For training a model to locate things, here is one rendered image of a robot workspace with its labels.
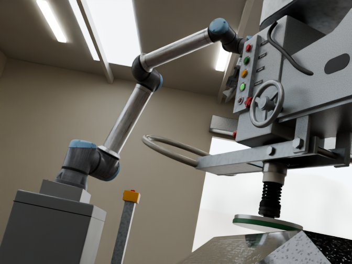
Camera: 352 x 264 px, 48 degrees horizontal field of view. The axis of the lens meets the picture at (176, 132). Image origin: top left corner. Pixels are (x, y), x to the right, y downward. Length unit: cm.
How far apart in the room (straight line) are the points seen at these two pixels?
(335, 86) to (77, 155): 152
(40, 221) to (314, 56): 149
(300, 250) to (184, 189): 745
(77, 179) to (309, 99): 142
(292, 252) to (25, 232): 157
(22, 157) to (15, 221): 675
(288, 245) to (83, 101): 824
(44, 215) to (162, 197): 617
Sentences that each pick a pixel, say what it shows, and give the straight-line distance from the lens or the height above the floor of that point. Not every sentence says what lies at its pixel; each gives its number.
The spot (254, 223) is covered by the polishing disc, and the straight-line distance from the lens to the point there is 121.
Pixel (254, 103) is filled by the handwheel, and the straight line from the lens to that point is 126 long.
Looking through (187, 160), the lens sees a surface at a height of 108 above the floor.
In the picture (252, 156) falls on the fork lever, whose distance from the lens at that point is 136.
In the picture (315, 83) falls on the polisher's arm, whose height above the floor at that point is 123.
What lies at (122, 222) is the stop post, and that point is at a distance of 319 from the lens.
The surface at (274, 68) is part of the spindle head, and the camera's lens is 133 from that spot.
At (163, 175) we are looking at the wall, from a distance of 823.
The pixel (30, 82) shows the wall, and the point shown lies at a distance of 936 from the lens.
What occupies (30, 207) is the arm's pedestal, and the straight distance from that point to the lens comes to 213.
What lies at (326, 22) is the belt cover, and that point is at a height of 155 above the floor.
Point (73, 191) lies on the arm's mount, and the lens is 218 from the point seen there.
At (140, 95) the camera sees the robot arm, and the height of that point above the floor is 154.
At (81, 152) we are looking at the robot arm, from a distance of 225.
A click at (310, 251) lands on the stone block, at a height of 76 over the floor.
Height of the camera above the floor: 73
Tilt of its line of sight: 16 degrees up
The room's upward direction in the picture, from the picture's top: 12 degrees clockwise
